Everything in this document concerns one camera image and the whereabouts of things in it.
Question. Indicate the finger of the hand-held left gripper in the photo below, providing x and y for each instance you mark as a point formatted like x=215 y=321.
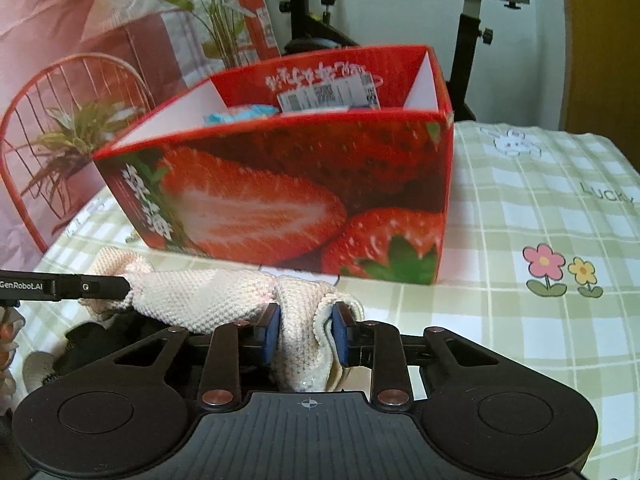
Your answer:
x=75 y=287

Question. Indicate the small white knit piece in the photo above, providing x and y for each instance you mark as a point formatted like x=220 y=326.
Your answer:
x=41 y=370

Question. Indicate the light blue soft item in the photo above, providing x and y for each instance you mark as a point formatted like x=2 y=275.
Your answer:
x=240 y=114

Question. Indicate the green checked tablecloth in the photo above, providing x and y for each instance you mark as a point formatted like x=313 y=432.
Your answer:
x=525 y=185

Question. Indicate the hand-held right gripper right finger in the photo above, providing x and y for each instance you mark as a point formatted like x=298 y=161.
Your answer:
x=340 y=334

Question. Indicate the yellow wooden door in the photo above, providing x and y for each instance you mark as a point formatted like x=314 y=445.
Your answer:
x=600 y=60

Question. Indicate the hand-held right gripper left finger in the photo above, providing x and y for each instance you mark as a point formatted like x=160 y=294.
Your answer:
x=270 y=335

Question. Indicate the red strawberry print box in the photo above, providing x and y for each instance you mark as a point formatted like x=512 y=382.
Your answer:
x=250 y=185

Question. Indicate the cream knit cloth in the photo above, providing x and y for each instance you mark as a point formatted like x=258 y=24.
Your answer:
x=200 y=295

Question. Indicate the white shipping label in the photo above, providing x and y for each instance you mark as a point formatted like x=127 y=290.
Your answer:
x=325 y=92

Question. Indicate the black cloth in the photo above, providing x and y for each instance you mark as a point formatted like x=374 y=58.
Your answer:
x=100 y=337

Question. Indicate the black exercise bike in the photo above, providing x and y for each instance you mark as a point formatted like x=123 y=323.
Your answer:
x=465 y=60

